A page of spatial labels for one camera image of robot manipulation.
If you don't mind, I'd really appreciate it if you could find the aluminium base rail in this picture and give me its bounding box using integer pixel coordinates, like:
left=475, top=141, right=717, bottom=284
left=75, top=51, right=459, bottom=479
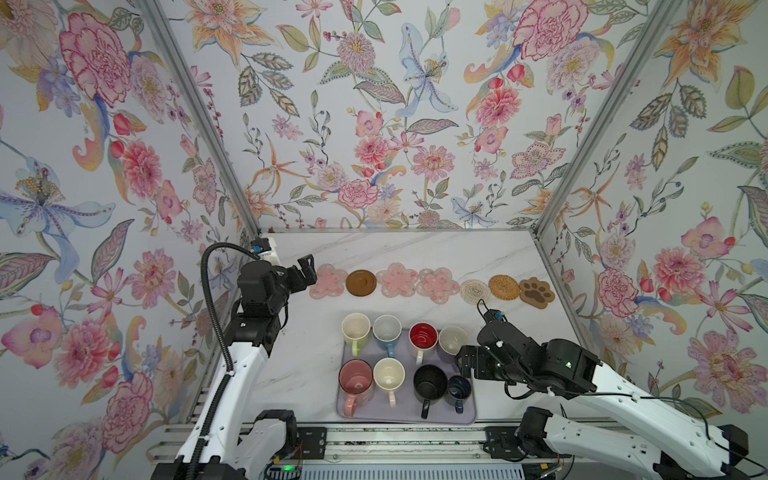
left=145, top=421, right=672, bottom=480

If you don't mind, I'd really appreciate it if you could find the brown wooden round coaster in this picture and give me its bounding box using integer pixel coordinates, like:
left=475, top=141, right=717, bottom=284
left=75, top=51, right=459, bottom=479
left=345, top=270, right=377, bottom=297

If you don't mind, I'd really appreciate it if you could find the red inside white mug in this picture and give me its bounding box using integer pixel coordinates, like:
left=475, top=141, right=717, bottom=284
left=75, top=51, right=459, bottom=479
left=408, top=322, right=439, bottom=366

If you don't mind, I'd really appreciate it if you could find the green mug white inside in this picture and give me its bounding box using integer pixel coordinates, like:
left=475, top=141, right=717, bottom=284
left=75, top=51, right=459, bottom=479
left=341, top=313, right=372, bottom=358

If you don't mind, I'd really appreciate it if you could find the pink flower coaster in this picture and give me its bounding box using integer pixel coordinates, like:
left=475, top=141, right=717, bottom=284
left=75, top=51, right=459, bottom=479
left=309, top=264, right=348, bottom=300
left=416, top=267, right=460, bottom=304
left=376, top=262, right=419, bottom=298

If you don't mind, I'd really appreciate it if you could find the right corner aluminium post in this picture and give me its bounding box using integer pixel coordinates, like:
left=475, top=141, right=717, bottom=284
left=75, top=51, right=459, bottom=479
left=531, top=1, right=683, bottom=240

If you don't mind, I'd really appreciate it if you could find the blue mug white inside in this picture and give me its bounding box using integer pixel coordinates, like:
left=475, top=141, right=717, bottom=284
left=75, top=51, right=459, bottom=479
left=372, top=314, right=402, bottom=358

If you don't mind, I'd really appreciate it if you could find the lilac mug white inside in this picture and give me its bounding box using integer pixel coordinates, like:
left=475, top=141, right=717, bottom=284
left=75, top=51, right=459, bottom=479
left=437, top=326, right=470, bottom=364

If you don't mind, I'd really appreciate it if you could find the left corner aluminium post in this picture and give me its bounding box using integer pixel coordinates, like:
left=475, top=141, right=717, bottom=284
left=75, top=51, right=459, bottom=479
left=137, top=0, right=260, bottom=238

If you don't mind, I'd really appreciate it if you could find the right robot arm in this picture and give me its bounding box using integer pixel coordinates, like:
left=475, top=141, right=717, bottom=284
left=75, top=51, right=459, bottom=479
left=455, top=301, right=749, bottom=479

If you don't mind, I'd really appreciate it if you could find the white embroidered round coaster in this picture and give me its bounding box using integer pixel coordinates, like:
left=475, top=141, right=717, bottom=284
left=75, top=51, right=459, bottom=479
left=460, top=279, right=491, bottom=306

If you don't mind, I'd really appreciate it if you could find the black mug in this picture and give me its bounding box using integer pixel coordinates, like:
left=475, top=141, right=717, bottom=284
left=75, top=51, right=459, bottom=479
left=413, top=364, right=448, bottom=420

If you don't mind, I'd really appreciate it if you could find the woven rattan round coaster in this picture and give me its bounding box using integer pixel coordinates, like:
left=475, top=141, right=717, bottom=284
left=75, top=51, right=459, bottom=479
left=488, top=274, right=521, bottom=301

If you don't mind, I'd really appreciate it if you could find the brown paw shaped coaster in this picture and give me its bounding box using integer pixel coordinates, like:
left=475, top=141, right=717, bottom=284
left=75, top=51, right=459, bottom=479
left=519, top=277, right=556, bottom=310

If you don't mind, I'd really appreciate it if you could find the corner aluminium post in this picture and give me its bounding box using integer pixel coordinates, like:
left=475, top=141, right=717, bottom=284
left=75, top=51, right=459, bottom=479
left=137, top=0, right=260, bottom=238
left=531, top=1, right=683, bottom=240

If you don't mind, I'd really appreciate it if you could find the lilac drying mat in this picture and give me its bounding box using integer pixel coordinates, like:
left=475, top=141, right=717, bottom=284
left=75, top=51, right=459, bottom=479
left=336, top=328, right=478, bottom=425

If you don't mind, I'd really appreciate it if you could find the small dark blue mug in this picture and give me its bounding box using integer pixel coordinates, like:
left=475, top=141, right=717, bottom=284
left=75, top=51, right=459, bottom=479
left=444, top=375, right=472, bottom=414

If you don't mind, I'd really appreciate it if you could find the cream mug pink handle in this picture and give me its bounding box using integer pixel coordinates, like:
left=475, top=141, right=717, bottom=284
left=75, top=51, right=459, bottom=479
left=373, top=358, right=406, bottom=408

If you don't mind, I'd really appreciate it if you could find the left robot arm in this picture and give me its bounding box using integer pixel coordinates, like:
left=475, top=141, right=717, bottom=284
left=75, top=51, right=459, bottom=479
left=152, top=237, right=317, bottom=479

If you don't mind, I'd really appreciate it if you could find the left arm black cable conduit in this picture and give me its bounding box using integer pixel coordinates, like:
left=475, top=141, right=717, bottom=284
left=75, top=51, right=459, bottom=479
left=182, top=241, right=262, bottom=480

